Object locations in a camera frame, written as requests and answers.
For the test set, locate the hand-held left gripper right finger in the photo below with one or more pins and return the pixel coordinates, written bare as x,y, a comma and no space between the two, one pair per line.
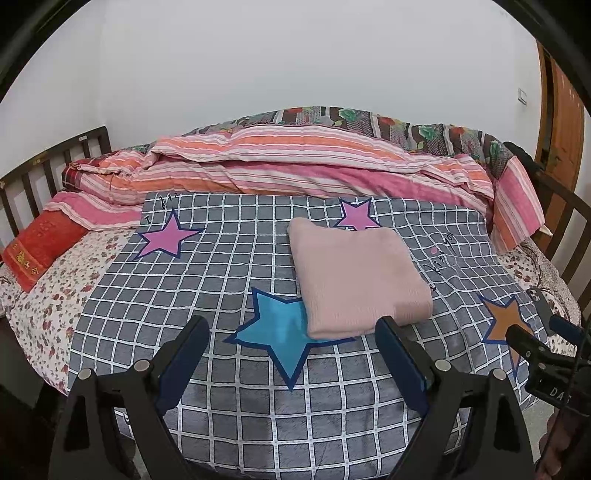
406,369

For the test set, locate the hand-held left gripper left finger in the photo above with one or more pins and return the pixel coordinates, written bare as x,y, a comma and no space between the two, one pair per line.
178,374

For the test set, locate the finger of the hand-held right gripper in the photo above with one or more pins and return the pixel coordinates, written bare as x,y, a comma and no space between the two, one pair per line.
565,328
524,337

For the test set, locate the pink knitted sweater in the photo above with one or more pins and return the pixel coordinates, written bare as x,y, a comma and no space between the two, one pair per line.
355,272

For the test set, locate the black smartphone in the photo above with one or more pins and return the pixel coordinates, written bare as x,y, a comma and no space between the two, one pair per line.
539,307

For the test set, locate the grey checked star blanket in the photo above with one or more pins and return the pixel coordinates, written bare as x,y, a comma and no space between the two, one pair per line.
221,258

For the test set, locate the dark wooden footboard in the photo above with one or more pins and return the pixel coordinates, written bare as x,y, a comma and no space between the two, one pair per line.
554,189

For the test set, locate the white floral bed sheet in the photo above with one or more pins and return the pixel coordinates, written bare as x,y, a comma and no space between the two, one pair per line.
51,314

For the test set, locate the red embroidered pillow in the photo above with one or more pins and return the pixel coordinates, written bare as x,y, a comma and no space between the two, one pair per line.
37,244

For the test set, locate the brown wooden door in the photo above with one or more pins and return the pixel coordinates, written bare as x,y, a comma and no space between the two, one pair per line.
565,120

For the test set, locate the pink orange striped quilt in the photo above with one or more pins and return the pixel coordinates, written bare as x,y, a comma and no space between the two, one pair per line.
300,157

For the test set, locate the dark floral patchwork quilt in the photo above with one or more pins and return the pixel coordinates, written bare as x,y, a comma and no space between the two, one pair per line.
392,124

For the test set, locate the dark wooden headboard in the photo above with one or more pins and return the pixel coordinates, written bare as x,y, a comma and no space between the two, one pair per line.
46,154

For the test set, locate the white wall switch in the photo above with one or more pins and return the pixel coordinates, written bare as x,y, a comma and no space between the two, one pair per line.
522,95

